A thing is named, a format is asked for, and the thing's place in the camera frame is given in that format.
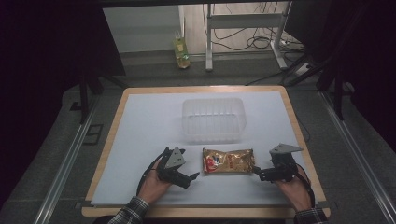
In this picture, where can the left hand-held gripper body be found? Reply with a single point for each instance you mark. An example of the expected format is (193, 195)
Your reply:
(174, 159)

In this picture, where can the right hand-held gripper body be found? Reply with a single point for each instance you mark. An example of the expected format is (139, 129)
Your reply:
(281, 163)

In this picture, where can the golden snack packet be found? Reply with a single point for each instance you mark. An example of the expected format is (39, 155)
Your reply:
(229, 161)

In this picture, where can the clear plastic container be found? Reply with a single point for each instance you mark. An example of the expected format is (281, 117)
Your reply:
(214, 119)

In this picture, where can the person's left hand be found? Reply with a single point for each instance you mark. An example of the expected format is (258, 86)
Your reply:
(152, 188)

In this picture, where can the person's right hand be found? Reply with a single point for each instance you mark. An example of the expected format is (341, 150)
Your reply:
(294, 194)

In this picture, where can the wooden table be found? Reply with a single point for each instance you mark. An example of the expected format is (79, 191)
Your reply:
(202, 212)

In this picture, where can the white table mat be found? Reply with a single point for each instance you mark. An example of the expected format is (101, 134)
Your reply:
(149, 124)

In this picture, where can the yellow drink bottle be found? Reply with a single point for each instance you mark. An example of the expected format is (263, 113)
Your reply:
(181, 51)

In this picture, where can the black stand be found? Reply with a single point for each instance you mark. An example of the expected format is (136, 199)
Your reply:
(84, 96)

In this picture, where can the aluminium rail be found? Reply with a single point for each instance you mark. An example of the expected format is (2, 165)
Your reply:
(358, 149)
(67, 165)

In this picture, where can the black floor frame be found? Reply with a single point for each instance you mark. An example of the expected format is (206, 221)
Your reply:
(93, 134)

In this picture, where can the white metal desk frame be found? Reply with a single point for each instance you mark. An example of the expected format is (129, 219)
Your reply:
(210, 37)

